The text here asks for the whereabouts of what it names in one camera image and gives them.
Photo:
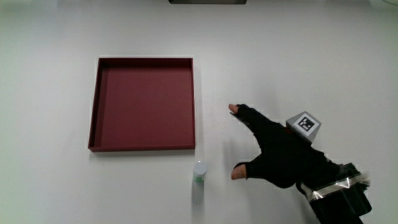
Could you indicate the person's right hand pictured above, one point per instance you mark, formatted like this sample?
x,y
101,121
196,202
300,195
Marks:
x,y
280,155

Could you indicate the white glue stick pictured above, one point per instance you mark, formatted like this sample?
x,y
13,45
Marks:
x,y
199,171

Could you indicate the person's right forearm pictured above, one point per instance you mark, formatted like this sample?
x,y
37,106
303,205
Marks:
x,y
339,199

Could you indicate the dark red square tray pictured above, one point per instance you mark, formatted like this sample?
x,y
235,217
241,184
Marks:
x,y
143,105

